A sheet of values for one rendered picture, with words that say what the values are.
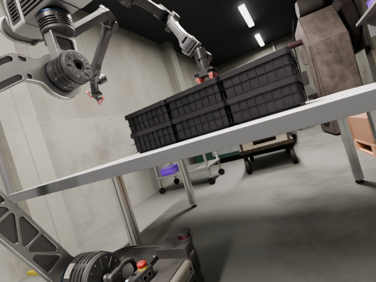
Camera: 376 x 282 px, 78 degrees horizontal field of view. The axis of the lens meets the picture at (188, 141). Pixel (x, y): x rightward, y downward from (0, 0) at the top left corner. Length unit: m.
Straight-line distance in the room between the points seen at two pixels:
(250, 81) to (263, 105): 0.11
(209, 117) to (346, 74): 3.64
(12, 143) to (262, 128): 2.13
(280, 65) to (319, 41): 3.54
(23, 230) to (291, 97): 1.06
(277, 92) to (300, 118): 0.44
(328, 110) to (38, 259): 0.98
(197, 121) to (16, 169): 1.68
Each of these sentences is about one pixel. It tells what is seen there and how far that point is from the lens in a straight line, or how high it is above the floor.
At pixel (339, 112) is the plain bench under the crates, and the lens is 0.57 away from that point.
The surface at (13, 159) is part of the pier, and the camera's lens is 2.37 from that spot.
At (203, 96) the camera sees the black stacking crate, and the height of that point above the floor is 0.87.
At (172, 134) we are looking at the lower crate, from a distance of 1.19.
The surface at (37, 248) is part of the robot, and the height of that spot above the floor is 0.50.
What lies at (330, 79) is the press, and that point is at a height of 0.92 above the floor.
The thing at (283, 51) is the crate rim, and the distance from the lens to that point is 0.99.
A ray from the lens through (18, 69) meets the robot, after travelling 1.10.
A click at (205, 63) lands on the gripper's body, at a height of 1.02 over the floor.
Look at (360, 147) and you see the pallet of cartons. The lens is 3.25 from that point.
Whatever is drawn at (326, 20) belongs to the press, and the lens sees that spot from 4.80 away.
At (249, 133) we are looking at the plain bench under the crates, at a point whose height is 0.68.
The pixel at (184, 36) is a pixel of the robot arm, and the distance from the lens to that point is 1.24.
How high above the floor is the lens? 0.72
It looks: 1 degrees down
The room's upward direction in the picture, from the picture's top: 17 degrees counter-clockwise
